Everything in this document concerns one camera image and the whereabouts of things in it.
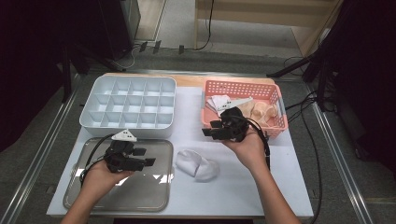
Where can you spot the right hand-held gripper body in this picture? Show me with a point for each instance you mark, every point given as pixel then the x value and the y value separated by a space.
pixel 233 124

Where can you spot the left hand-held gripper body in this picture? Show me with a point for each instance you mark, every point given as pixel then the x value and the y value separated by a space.
pixel 120 158

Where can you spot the beige sock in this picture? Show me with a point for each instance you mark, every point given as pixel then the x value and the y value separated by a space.
pixel 250 114
pixel 247 107

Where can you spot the white sock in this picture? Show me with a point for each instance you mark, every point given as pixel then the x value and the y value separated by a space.
pixel 218 101
pixel 199 166

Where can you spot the pink perforated plastic basket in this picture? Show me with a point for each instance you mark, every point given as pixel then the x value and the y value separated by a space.
pixel 236 88

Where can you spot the white divided organizer box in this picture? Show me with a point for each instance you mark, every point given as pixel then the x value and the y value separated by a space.
pixel 127 104

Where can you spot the person's left hand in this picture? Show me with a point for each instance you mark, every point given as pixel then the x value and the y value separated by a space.
pixel 96 177

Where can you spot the person's right hand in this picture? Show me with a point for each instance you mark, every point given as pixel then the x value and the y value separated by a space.
pixel 252 152

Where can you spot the pale peach sock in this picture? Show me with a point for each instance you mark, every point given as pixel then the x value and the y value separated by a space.
pixel 267 109
pixel 263 121

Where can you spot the metal tray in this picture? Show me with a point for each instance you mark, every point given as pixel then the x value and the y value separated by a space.
pixel 124 193

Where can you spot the black metal stand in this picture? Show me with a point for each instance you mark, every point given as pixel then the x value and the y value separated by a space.
pixel 289 66
pixel 66 77

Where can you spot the small black floor block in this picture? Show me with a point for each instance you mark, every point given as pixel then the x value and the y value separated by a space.
pixel 181 49
pixel 143 46
pixel 157 46

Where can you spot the black cabinet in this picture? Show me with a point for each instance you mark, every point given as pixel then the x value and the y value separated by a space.
pixel 118 25

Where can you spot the dark curtain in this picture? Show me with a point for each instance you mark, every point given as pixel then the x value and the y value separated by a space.
pixel 367 77
pixel 25 62

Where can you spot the metal floor rail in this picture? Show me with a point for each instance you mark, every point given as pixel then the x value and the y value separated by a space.
pixel 39 158
pixel 337 157

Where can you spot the light wooden frame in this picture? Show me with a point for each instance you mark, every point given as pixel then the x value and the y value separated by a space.
pixel 249 17

